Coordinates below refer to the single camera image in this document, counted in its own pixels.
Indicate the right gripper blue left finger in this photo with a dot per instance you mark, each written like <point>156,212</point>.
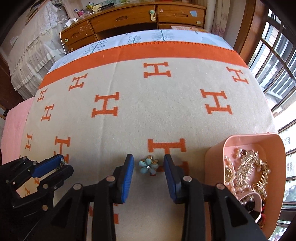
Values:
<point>113,189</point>

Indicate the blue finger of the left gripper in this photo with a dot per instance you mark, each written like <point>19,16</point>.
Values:
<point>55,180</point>
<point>47,166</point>

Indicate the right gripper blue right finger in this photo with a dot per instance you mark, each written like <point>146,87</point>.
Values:
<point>184,189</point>

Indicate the blue flower hair clip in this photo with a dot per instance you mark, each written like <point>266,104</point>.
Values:
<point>148,165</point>

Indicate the pink jewelry box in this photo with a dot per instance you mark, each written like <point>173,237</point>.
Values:
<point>271,150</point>

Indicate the pink bed sheet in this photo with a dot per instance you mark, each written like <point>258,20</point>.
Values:
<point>13,131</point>

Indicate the gold leaf hair comb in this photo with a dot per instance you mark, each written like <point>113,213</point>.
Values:
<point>248,159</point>

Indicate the beige orange H-pattern blanket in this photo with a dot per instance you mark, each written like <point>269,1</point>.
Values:
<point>144,99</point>

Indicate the white lace covered furniture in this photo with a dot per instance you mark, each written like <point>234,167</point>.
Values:
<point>32,46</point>

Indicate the white power adapter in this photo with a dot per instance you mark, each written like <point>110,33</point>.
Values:
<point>70,22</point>

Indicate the wooden desk with drawers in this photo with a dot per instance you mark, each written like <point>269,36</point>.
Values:
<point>131,17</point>

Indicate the metal window grille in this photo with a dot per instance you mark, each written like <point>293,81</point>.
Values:
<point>273,64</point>

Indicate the light blue floral bedsheet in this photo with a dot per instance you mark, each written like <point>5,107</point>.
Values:
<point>143,37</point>

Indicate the patterned curtain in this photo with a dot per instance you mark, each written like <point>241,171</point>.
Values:
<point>216,17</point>

